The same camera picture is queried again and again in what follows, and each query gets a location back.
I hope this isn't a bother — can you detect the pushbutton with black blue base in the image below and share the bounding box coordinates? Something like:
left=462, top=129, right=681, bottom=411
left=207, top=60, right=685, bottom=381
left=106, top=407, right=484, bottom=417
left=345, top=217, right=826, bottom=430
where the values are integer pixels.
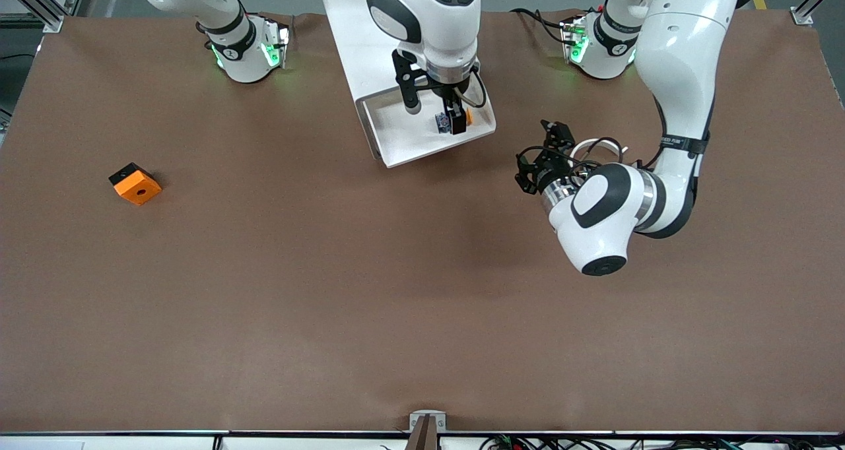
left=434, top=109, right=474, bottom=136

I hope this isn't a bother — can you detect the orange and black button box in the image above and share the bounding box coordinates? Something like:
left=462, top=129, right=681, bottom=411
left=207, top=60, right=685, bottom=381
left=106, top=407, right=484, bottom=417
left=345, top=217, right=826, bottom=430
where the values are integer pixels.
left=108, top=163, right=163, bottom=207

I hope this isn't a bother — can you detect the white curved plastic part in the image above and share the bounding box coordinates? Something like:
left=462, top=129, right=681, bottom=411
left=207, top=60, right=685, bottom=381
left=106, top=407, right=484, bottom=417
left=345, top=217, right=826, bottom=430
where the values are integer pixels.
left=569, top=137, right=628, bottom=168

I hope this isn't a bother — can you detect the brown table cover sheet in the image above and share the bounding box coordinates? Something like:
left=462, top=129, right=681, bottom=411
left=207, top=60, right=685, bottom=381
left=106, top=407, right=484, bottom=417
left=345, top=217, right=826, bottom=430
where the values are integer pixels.
left=0, top=8, right=845, bottom=435

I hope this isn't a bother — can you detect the black base cable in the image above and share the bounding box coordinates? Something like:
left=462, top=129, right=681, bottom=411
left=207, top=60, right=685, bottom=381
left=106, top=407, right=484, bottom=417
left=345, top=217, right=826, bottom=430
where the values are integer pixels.
left=510, top=8, right=570, bottom=46

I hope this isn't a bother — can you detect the grey metal table bracket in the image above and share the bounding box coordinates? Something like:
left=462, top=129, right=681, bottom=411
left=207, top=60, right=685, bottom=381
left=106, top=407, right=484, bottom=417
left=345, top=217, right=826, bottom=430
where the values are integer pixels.
left=409, top=410, right=447, bottom=432

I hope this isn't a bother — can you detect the bundle of mixed cables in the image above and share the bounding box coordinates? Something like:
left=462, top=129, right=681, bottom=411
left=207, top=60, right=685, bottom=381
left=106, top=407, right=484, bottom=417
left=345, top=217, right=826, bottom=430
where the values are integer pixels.
left=481, top=434, right=823, bottom=450

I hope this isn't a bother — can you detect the aluminium frame post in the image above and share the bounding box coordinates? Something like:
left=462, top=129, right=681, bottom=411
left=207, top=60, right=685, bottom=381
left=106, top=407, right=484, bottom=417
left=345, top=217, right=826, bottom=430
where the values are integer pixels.
left=791, top=0, right=845, bottom=26
left=0, top=0, right=90, bottom=32

